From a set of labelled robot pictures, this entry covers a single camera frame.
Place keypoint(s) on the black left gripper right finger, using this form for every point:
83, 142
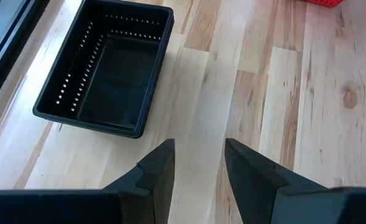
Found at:
254, 186

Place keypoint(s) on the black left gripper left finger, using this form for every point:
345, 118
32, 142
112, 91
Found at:
154, 186

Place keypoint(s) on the black slotted plastic basket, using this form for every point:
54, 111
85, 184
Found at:
158, 81
114, 84

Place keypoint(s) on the red slotted plastic basket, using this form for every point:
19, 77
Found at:
325, 2

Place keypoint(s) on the black framed grey panel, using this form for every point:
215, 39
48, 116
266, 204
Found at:
2, 31

